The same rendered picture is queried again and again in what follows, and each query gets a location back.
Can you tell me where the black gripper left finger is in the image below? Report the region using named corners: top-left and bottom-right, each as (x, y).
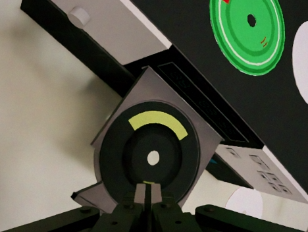
top-left (1, 184), bottom-right (149, 232)

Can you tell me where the white disc with centre hole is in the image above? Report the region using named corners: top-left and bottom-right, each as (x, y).
top-left (292, 21), bottom-right (308, 103)
top-left (225, 187), bottom-right (263, 219)

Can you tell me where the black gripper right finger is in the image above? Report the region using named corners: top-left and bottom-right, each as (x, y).
top-left (148, 184), bottom-right (306, 232)

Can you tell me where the green round disc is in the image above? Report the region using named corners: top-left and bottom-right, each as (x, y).
top-left (209, 0), bottom-right (285, 76)

